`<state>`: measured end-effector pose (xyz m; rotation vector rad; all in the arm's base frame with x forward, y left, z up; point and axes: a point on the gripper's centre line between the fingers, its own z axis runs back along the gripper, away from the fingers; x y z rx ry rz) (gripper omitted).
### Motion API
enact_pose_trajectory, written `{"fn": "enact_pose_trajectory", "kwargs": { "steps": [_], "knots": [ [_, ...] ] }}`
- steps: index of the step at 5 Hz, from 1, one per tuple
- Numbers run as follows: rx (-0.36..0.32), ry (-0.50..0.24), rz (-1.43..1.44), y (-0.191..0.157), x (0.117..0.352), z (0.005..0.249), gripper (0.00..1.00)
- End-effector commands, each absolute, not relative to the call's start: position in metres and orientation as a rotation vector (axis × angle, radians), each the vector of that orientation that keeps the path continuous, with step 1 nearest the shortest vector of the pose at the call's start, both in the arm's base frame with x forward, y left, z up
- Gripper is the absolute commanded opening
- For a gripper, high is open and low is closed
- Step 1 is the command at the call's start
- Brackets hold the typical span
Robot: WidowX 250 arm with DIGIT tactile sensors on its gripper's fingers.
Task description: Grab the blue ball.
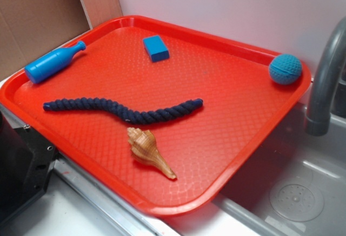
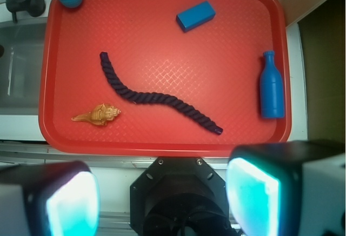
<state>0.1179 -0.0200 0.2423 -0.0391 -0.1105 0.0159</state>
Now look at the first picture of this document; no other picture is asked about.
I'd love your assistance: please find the blue toy bottle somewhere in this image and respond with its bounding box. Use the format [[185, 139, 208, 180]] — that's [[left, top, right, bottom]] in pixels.
[[24, 41, 87, 84]]

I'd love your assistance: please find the dark blue twisted rope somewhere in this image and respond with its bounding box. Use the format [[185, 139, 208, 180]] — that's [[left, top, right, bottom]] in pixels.
[[43, 98, 204, 125]]

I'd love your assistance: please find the brown cardboard panel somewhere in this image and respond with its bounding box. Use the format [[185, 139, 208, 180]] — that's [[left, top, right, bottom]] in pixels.
[[1, 0, 122, 79]]

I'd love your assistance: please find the blue dimpled ball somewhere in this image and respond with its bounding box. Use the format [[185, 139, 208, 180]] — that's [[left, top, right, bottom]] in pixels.
[[269, 54, 302, 85]]

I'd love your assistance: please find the brown spiral seashell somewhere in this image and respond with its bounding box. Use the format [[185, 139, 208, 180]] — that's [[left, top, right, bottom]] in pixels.
[[127, 127, 177, 180]]

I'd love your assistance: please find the grey toy faucet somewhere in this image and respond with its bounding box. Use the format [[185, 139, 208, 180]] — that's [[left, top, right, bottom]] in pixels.
[[304, 18, 345, 136]]

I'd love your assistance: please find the red plastic tray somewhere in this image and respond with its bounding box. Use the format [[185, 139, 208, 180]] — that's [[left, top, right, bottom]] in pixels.
[[1, 16, 311, 217]]

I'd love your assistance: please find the blue rectangular block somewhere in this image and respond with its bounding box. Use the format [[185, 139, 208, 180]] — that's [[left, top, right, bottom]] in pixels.
[[143, 35, 170, 63]]

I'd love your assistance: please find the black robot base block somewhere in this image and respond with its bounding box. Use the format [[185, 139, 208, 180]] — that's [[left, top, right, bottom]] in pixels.
[[1, 114, 57, 225]]

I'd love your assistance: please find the grey toy sink basin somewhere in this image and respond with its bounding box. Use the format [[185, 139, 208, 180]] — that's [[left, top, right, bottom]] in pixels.
[[214, 104, 345, 235]]

